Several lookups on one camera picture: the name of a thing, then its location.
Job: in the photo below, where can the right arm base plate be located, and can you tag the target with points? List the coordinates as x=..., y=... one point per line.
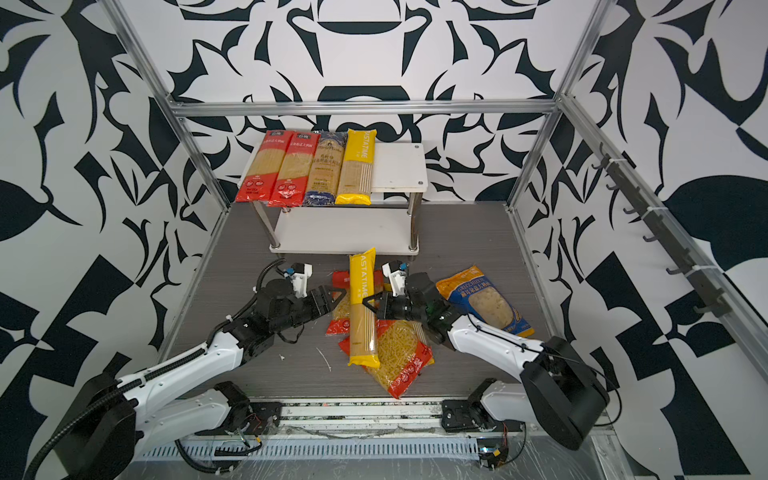
x=458, y=416

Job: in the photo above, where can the red fusilli bag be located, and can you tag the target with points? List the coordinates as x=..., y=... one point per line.
x=339, y=323
x=403, y=354

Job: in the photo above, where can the white cable duct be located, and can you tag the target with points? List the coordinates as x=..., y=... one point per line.
x=338, y=449

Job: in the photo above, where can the orange blue pasta bag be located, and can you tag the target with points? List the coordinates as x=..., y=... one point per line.
x=473, y=292

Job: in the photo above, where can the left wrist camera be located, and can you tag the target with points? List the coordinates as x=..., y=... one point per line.
x=298, y=275

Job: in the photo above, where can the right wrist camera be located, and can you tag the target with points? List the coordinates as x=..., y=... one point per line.
x=396, y=273

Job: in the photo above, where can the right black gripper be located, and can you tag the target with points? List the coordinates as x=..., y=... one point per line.
x=383, y=309

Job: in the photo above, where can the orange blue spaghetti package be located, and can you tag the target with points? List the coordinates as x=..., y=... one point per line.
x=325, y=170

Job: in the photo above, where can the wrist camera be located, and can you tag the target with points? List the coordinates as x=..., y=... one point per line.
x=396, y=273
x=298, y=275

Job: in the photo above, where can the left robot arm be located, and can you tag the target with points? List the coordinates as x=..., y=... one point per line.
x=112, y=421

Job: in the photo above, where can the yellow pastatime spaghetti package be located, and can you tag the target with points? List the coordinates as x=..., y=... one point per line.
x=355, y=183

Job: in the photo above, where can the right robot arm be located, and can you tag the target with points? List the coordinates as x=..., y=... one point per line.
x=556, y=389

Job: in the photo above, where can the wall hook rail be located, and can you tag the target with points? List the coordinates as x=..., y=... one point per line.
x=668, y=233

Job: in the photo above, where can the red spaghetti package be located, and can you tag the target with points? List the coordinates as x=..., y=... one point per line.
x=291, y=184
x=261, y=176

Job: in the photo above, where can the aluminium front rail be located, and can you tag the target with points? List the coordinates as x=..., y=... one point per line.
x=332, y=418

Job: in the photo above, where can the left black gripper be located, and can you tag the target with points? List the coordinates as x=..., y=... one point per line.
x=326, y=298

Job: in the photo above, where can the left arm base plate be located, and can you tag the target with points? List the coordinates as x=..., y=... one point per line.
x=256, y=419

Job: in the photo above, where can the aluminium cage frame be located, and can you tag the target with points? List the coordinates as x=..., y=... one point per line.
x=743, y=324

